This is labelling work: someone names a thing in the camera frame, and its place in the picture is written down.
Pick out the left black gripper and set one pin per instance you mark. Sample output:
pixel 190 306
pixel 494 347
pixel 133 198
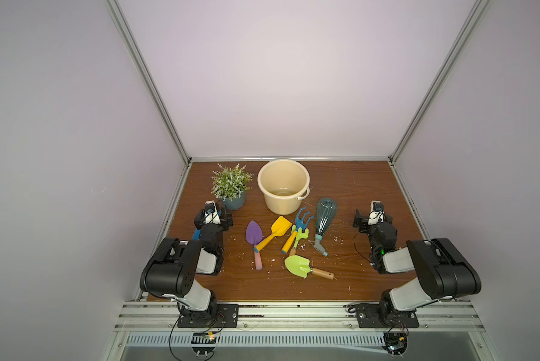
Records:
pixel 225 219

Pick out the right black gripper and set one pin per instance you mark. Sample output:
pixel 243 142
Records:
pixel 360 221

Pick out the purple trowel pink handle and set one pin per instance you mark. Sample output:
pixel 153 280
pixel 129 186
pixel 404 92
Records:
pixel 254 237

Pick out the teal spray bottle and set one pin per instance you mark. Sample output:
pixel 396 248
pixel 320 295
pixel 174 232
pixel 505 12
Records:
pixel 326 211

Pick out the yellow plastic scoop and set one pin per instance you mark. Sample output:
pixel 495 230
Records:
pixel 278 228

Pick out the green trowel wooden handle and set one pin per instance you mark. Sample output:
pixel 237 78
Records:
pixel 300 267

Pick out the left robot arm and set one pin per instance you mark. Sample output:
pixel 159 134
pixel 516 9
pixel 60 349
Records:
pixel 171 271

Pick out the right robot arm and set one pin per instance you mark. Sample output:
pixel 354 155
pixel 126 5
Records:
pixel 442 272

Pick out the artificial green potted plant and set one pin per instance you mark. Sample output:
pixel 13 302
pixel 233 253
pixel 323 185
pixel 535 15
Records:
pixel 230 185

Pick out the cream plastic bucket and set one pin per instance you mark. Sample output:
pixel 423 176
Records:
pixel 284 183

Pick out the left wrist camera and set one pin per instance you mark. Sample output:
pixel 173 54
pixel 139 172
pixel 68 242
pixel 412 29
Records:
pixel 211 213

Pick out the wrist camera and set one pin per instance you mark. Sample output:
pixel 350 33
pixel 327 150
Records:
pixel 211 213
pixel 376 214

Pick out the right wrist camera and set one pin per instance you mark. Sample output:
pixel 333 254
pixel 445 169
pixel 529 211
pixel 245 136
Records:
pixel 376 214

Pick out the green rake wooden handle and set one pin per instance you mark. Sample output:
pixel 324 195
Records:
pixel 300 234

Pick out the blue rake yellow handle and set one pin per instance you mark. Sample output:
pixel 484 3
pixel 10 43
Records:
pixel 301 220

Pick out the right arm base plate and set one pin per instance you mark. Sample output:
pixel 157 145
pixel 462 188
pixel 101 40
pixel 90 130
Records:
pixel 369 315

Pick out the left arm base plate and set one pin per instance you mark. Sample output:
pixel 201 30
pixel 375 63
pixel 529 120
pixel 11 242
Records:
pixel 221 316

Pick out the aluminium front rail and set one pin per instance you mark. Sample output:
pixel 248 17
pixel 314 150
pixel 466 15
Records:
pixel 301 316

